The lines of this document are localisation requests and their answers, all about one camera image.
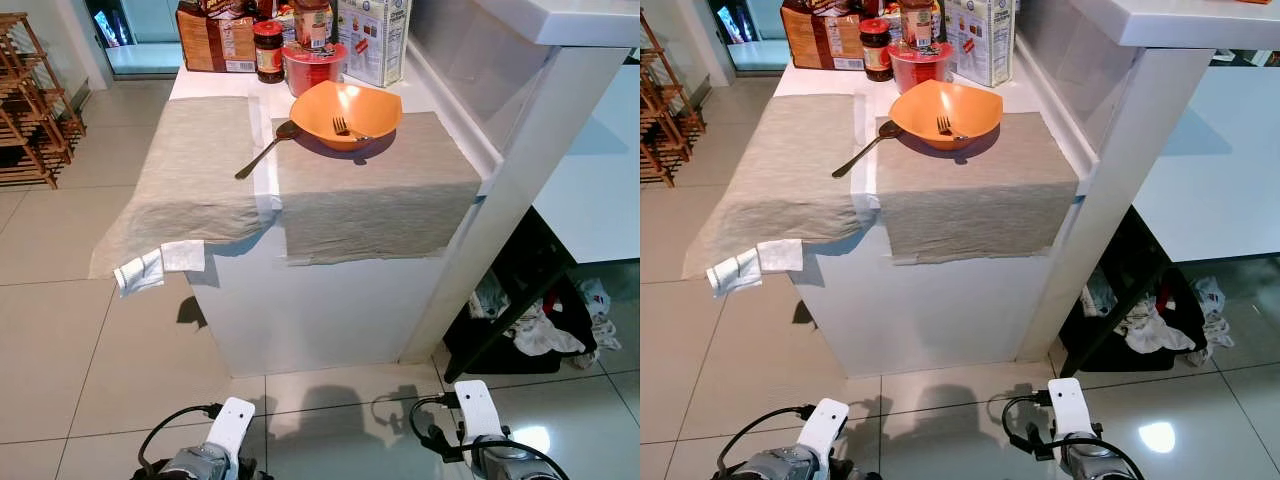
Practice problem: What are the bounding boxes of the glass door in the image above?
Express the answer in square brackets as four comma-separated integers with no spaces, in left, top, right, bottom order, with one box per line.
[708,0,786,73]
[85,0,186,79]

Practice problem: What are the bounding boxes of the dark jar with red lid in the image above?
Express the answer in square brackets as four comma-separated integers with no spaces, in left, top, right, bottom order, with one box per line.
[859,18,894,82]
[252,20,286,84]

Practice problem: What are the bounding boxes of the jar with brown lid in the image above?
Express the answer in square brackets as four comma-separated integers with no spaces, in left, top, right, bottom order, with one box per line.
[293,0,334,51]
[899,0,938,51]

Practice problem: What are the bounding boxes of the white printed carton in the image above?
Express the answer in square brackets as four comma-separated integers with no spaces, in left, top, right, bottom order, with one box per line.
[943,0,1018,88]
[336,0,412,88]

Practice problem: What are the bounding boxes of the grey linen placemat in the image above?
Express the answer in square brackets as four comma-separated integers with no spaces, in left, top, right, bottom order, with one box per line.
[876,112,1081,266]
[683,93,883,278]
[88,95,283,279]
[272,112,483,266]

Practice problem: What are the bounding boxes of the black storage rack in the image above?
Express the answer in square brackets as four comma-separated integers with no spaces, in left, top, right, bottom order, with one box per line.
[1058,208,1216,379]
[443,208,601,383]

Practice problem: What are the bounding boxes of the metal spoon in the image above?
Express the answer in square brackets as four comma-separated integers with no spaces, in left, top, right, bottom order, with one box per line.
[234,120,303,181]
[831,118,904,180]

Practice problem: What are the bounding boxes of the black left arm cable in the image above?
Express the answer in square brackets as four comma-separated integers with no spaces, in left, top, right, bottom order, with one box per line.
[720,404,816,476]
[137,403,223,476]

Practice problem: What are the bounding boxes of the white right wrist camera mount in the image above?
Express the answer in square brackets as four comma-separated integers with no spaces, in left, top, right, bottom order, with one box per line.
[1047,378,1093,446]
[453,380,506,446]

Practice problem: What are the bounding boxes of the orange bowl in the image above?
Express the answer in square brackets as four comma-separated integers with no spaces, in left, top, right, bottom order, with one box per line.
[889,80,1004,151]
[290,80,403,152]

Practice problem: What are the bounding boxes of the white fabric label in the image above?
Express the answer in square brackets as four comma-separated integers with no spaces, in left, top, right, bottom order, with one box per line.
[113,250,166,298]
[160,240,207,273]
[706,250,761,298]
[756,239,804,274]

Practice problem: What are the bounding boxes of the wooden slatted rack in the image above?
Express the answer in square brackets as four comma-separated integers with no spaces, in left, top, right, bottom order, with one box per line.
[640,12,708,188]
[0,12,88,191]

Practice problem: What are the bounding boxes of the red instant noodle cup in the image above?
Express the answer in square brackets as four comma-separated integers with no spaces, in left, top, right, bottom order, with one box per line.
[888,42,954,94]
[282,42,349,98]

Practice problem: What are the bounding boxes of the brown food box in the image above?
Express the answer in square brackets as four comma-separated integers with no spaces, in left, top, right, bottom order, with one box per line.
[780,3,863,71]
[176,5,258,74]

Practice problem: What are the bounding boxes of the white plastic bag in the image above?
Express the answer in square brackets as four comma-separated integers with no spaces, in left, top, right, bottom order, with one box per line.
[1190,277,1239,366]
[575,278,623,369]

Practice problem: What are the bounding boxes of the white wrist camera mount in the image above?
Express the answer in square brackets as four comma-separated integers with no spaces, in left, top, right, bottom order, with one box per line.
[453,380,506,446]
[797,398,851,469]
[1047,378,1093,446]
[205,397,257,466]

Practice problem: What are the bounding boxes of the white crumpled cloth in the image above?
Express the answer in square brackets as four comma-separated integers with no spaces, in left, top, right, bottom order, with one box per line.
[1118,300,1201,354]
[513,300,586,358]

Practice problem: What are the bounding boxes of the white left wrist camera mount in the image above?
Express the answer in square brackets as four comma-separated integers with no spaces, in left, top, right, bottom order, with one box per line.
[205,397,257,466]
[797,398,851,469]

